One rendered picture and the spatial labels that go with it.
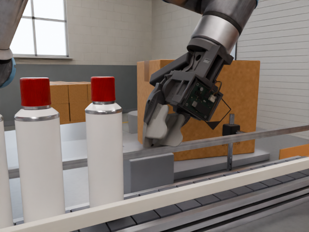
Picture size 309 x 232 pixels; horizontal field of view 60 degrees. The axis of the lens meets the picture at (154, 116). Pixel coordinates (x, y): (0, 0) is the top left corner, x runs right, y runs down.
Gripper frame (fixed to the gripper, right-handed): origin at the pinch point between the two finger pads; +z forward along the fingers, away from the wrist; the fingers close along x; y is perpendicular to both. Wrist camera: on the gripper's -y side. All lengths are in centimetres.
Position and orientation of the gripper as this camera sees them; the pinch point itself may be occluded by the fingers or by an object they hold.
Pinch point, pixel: (148, 147)
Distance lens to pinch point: 48.2
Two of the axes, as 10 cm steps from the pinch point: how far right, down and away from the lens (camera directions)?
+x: 7.4, 4.3, 5.1
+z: -4.8, 8.8, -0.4
